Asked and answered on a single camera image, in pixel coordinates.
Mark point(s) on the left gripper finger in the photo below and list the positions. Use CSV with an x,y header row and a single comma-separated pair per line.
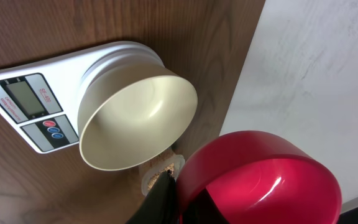
x,y
160,204

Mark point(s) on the red measuring scoop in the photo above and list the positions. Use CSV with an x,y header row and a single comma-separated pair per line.
x,y
256,177

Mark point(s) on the cream bowl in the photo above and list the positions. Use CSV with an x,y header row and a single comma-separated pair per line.
x,y
131,114

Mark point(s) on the white digital kitchen scale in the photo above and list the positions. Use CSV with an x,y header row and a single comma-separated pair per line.
x,y
40,100

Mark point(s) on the soybeans in container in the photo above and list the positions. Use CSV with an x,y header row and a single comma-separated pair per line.
x,y
160,164

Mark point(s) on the clear plastic container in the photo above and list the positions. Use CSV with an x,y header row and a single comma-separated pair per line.
x,y
151,169

